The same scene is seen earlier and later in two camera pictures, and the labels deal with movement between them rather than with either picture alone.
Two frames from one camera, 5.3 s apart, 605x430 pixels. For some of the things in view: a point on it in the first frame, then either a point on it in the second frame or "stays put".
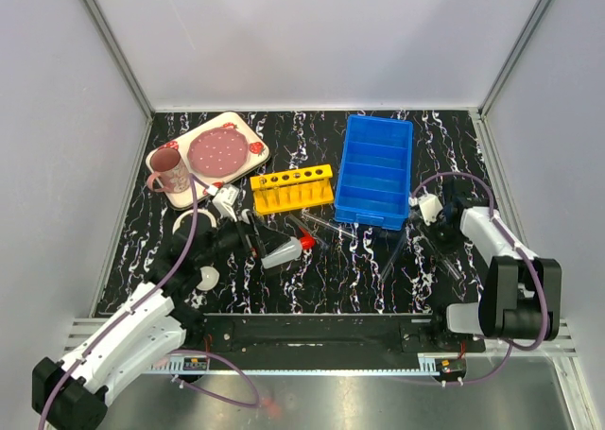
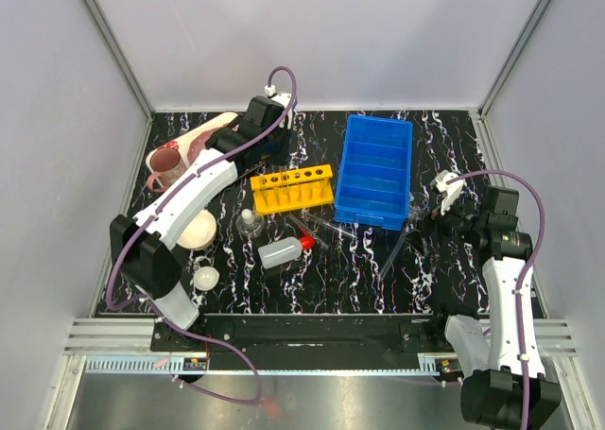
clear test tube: x=312 y=232 stays put
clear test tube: x=262 y=182 stays put
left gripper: x=250 y=237 -> x=284 y=155
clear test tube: x=394 y=255 stays put
